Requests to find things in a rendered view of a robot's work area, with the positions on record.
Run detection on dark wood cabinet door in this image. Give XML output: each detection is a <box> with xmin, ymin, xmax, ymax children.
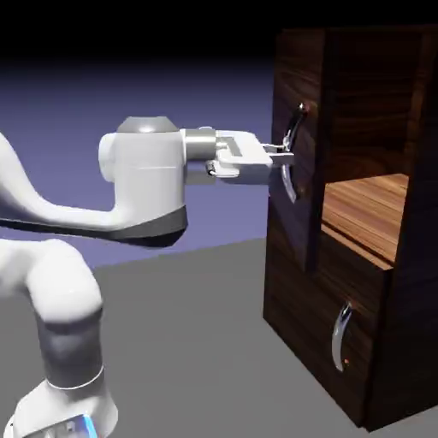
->
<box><xmin>262</xmin><ymin>229</ymin><xmax>392</xmax><ymax>429</ymax></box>
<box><xmin>266</xmin><ymin>28</ymin><xmax>327</xmax><ymax>274</ymax></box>

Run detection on dark wood cabinet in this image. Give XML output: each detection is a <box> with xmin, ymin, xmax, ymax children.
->
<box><xmin>262</xmin><ymin>24</ymin><xmax>438</xmax><ymax>433</ymax></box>

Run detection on curved silver door handle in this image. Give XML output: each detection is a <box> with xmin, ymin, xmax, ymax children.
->
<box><xmin>280</xmin><ymin>102</ymin><xmax>310</xmax><ymax>205</ymax></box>
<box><xmin>330</xmin><ymin>300</ymin><xmax>354</xmax><ymax>374</ymax></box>

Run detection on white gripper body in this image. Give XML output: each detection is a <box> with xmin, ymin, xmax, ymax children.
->
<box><xmin>215</xmin><ymin>129</ymin><xmax>275</xmax><ymax>186</ymax></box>

